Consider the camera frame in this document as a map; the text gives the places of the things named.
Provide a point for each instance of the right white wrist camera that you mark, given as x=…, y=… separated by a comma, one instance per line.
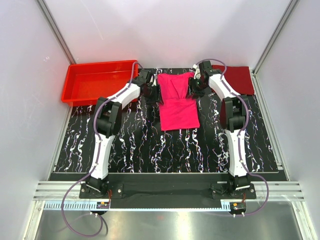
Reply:
x=196, y=70

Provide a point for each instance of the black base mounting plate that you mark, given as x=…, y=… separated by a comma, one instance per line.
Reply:
x=217, y=190

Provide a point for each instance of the aluminium frame post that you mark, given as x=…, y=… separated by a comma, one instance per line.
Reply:
x=44, y=8
x=275, y=35

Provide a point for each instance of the left aluminium frame post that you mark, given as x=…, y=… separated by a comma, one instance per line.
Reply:
x=44, y=8

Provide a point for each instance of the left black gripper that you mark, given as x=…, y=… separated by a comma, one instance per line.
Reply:
x=156, y=98

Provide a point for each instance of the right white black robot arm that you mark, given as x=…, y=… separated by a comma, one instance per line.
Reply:
x=234, y=118

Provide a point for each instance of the bright pink t-shirt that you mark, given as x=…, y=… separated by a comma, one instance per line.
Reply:
x=177, y=112

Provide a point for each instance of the right aluminium frame post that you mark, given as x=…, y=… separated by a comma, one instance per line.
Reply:
x=275, y=35

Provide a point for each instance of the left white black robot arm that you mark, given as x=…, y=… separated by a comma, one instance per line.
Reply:
x=107, y=122

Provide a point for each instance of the red plastic bin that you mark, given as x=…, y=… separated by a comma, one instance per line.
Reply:
x=86, y=82

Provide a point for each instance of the white slotted cable duct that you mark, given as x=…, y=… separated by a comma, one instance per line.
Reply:
x=100, y=206

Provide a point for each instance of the folded dark red t-shirt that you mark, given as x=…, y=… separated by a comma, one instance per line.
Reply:
x=239, y=78

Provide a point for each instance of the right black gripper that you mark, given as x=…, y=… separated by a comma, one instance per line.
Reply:
x=197, y=94

